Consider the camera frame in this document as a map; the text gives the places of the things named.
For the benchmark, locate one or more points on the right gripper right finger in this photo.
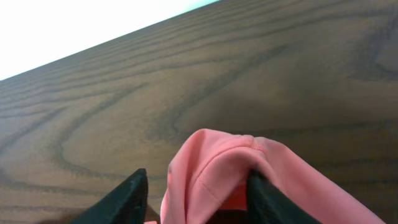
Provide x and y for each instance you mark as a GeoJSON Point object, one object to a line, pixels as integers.
{"type": "Point", "coordinates": [266, 204]}

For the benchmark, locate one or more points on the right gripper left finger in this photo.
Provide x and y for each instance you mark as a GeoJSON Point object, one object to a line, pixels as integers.
{"type": "Point", "coordinates": [126, 204]}

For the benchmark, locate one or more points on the pink t-shirt with brown print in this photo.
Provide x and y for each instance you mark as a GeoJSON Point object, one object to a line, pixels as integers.
{"type": "Point", "coordinates": [209, 172]}

